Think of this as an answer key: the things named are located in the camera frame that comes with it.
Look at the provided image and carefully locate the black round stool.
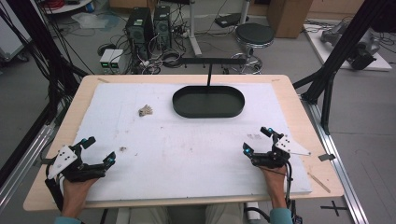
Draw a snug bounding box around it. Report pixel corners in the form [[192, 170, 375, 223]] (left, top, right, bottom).
[[229, 22, 276, 75]]

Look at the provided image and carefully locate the black tape cross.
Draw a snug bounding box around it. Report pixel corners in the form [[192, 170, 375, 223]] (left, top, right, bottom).
[[320, 200, 348, 217]]

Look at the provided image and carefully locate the aluminium rail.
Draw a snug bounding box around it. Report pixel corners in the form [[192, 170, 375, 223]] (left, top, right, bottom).
[[301, 94, 372, 224], [0, 124, 55, 216]]

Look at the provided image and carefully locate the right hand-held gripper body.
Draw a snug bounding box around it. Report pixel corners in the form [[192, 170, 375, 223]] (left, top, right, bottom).
[[250, 133, 312, 170]]

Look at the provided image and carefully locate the tangle of cables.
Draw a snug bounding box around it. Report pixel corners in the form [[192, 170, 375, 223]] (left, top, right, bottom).
[[130, 31, 191, 76]]

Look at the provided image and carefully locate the slim black computer tower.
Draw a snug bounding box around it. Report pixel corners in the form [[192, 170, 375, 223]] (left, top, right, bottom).
[[152, 4, 173, 50]]

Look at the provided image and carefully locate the right hand-held gripper cable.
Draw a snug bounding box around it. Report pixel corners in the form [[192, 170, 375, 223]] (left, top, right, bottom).
[[283, 160, 304, 224]]

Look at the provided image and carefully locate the white power supply unit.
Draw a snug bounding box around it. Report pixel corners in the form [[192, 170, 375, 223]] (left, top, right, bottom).
[[99, 49, 115, 71], [109, 49, 125, 71]]

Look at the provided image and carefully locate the white desk leg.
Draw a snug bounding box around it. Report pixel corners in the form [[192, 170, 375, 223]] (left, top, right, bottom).
[[187, 0, 204, 58]]

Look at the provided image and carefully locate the black oval tray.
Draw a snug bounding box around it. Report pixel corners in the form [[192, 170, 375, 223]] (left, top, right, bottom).
[[172, 85, 246, 119]]

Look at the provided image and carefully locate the white foam board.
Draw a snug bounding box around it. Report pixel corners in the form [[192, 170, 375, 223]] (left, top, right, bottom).
[[72, 81, 313, 202]]

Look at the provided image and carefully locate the black metal frame with cables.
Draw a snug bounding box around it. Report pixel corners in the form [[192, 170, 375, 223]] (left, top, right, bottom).
[[0, 0, 90, 125]]

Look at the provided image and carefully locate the large black computer tower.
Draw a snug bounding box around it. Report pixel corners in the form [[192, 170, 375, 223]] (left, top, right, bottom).
[[125, 7, 155, 62]]

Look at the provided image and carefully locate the black T-shaped stand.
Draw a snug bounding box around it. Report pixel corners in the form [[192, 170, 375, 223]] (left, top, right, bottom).
[[177, 56, 248, 88]]

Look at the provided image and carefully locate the flat black device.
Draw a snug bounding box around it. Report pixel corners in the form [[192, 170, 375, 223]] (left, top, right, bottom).
[[214, 12, 250, 29]]

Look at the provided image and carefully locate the white round table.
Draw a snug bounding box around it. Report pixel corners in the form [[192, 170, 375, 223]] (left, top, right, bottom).
[[41, 0, 94, 15]]

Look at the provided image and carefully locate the clear plastic bag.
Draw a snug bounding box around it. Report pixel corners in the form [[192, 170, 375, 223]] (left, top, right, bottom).
[[70, 11, 108, 30]]

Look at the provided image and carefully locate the person's left hand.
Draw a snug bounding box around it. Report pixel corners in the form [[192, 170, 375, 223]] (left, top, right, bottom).
[[61, 176, 101, 218]]

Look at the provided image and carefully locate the light wooden table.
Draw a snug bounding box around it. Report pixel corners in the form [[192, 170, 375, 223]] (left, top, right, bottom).
[[22, 74, 346, 213]]

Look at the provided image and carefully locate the person's right hand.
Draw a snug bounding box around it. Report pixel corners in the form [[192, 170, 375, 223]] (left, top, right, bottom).
[[259, 163, 289, 209]]

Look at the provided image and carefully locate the white board with robot parts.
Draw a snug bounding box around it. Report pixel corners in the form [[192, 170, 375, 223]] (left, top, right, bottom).
[[303, 21, 393, 73]]

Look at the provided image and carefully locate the thin wooden stick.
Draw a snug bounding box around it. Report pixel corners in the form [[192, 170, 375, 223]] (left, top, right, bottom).
[[307, 172, 332, 194]]

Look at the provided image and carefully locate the white power strip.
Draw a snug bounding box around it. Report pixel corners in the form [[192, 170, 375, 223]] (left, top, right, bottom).
[[246, 201, 262, 222]]

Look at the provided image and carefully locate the small beige object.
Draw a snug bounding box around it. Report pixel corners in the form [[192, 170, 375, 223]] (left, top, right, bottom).
[[138, 105, 154, 118]]

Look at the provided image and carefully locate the brown wooden cabinet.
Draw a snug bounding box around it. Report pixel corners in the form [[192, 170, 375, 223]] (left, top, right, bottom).
[[266, 0, 314, 39]]

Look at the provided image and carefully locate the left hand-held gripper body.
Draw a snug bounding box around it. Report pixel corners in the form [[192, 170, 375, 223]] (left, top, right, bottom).
[[47, 144, 107, 183]]

